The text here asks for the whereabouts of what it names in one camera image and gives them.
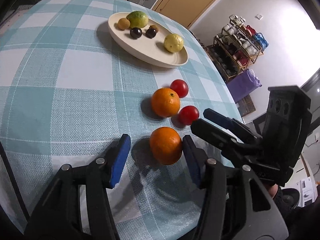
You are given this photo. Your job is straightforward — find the red cherry tomato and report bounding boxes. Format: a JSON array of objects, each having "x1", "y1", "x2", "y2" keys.
[
  {"x1": 170, "y1": 79, "x2": 189, "y2": 98},
  {"x1": 178, "y1": 106, "x2": 200, "y2": 126}
]

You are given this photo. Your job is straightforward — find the orange tangerine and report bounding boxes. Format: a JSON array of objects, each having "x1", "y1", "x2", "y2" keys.
[
  {"x1": 151, "y1": 88, "x2": 180, "y2": 118},
  {"x1": 149, "y1": 127, "x2": 182, "y2": 165}
]

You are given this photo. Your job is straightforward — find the dark plum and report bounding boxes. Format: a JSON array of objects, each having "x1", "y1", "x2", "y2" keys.
[
  {"x1": 145, "y1": 28, "x2": 157, "y2": 38},
  {"x1": 130, "y1": 27, "x2": 143, "y2": 40}
]

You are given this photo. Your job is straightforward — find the small brown longan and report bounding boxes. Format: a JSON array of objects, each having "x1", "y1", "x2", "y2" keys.
[{"x1": 117, "y1": 18, "x2": 131, "y2": 30}]

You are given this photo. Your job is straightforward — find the right hand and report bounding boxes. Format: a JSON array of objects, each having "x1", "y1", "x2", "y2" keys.
[{"x1": 266, "y1": 184, "x2": 282, "y2": 200}]

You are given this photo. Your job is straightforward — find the purple bag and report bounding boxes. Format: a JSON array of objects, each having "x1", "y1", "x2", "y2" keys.
[{"x1": 227, "y1": 69, "x2": 262, "y2": 103}]

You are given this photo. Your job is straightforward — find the shoe rack with shoes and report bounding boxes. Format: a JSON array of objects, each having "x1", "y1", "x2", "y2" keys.
[{"x1": 205, "y1": 14, "x2": 269, "y2": 83}]

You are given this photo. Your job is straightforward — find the yellow passion fruit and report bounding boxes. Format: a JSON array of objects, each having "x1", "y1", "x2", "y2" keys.
[{"x1": 163, "y1": 34, "x2": 184, "y2": 53}]

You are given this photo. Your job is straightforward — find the dark plum on plate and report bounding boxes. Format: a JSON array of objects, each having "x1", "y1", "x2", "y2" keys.
[{"x1": 145, "y1": 28, "x2": 157, "y2": 38}]

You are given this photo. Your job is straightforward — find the brown longan on plate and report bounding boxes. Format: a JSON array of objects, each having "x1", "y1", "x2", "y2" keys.
[{"x1": 149, "y1": 25, "x2": 159, "y2": 32}]

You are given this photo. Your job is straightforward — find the green guava fruit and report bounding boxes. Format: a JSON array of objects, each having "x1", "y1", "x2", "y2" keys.
[{"x1": 126, "y1": 11, "x2": 149, "y2": 28}]

